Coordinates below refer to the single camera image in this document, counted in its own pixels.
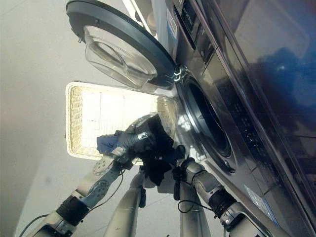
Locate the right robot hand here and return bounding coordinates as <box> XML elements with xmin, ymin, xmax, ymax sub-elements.
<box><xmin>172</xmin><ymin>145</ymin><xmax>196</xmax><ymax>174</ymax></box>

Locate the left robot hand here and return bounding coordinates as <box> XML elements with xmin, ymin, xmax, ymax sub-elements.
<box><xmin>111</xmin><ymin>115</ymin><xmax>161</xmax><ymax>160</ymax></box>

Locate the black garment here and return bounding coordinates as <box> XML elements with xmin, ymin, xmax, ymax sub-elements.
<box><xmin>128</xmin><ymin>115</ymin><xmax>186</xmax><ymax>187</ymax></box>

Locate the blue cloth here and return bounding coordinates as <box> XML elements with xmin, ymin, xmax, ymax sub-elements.
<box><xmin>96</xmin><ymin>130</ymin><xmax>122</xmax><ymax>154</ymax></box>

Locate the silver front-load washing machine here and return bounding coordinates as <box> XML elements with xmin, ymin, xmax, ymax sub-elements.
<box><xmin>153</xmin><ymin>0</ymin><xmax>316</xmax><ymax>237</ymax></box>

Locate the white wicker laundry basket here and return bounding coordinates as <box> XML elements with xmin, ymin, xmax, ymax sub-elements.
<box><xmin>65</xmin><ymin>81</ymin><xmax>178</xmax><ymax>165</ymax></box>

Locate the right silver robot leg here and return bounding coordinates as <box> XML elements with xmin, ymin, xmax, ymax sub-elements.
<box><xmin>179</xmin><ymin>181</ymin><xmax>212</xmax><ymax>237</ymax></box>

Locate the silver robot leg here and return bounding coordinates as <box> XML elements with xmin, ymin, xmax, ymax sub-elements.
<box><xmin>103</xmin><ymin>172</ymin><xmax>147</xmax><ymax>237</ymax></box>
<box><xmin>179</xmin><ymin>181</ymin><xmax>212</xmax><ymax>237</ymax></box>

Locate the left silver robot leg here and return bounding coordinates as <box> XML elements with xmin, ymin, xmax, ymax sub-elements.
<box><xmin>103</xmin><ymin>172</ymin><xmax>147</xmax><ymax>237</ymax></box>

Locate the clear plastic label packet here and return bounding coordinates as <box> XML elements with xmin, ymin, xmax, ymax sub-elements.
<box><xmin>243</xmin><ymin>184</ymin><xmax>280</xmax><ymax>224</ymax></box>

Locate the round dark washer door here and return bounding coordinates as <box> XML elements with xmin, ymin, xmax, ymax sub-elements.
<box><xmin>66</xmin><ymin>0</ymin><xmax>178</xmax><ymax>89</ymax></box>

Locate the blue label sticker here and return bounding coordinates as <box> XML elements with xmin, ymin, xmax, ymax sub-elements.
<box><xmin>166</xmin><ymin>9</ymin><xmax>179</xmax><ymax>38</ymax></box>

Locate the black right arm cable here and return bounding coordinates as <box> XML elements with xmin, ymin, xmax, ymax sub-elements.
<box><xmin>177</xmin><ymin>170</ymin><xmax>216</xmax><ymax>214</ymax></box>

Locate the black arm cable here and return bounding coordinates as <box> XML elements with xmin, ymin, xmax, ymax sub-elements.
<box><xmin>18</xmin><ymin>166</ymin><xmax>125</xmax><ymax>237</ymax></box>
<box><xmin>177</xmin><ymin>170</ymin><xmax>216</xmax><ymax>214</ymax></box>

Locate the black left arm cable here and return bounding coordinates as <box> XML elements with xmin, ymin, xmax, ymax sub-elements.
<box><xmin>18</xmin><ymin>166</ymin><xmax>125</xmax><ymax>237</ymax></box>

